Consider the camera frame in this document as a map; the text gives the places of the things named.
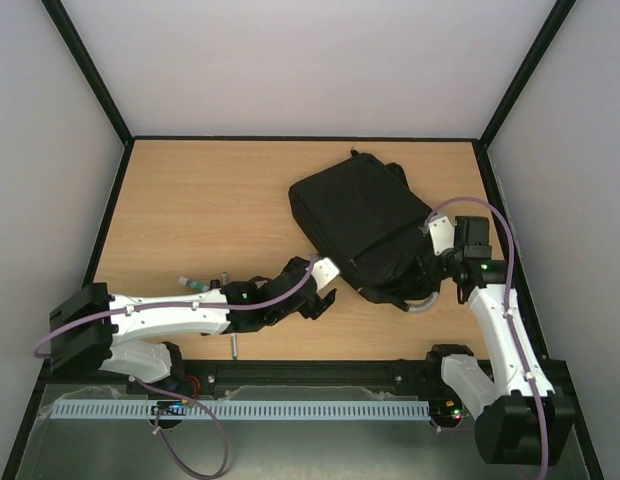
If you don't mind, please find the black student backpack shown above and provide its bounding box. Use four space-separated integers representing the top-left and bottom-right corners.
288 151 440 313

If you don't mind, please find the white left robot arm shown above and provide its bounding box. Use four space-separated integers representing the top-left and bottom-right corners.
35 257 340 383

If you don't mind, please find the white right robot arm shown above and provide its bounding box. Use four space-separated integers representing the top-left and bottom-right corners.
424 214 576 469

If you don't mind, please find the blue cap white marker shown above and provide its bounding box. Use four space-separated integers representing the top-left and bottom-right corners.
231 333 239 361

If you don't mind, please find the teal white glue stick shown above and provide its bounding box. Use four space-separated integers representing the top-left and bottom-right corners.
178 277 209 292

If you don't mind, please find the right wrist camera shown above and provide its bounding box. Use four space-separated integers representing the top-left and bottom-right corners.
424 214 455 256

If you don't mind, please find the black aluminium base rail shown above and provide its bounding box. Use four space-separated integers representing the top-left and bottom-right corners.
39 357 441 396

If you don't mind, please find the light blue cable duct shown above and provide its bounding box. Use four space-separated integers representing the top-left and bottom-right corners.
50 399 430 422

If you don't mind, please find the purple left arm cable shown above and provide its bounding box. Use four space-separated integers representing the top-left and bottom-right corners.
33 254 321 476

